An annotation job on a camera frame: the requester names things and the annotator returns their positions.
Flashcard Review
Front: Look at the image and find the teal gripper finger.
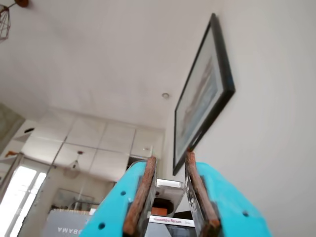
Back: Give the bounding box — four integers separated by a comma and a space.
85, 156, 158, 237
184, 151, 274, 237

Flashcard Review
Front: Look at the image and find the leaning framed picture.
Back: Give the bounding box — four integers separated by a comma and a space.
53, 187, 96, 207

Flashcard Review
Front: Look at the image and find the orange brown book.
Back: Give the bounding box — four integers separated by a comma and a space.
151, 206, 171, 216

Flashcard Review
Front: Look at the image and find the large gray Obama book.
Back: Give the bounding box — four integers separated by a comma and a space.
44, 209, 198, 237

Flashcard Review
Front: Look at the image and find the white Baricco book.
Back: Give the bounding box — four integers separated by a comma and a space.
149, 214, 195, 226

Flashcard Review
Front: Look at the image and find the white smartphone clear case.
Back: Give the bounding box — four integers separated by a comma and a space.
155, 179, 186, 215

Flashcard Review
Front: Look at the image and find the black framed wall picture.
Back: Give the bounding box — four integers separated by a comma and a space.
172, 12, 237, 176

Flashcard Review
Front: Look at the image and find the wire cage pendant lamp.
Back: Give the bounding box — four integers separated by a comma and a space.
0, 2, 18, 44

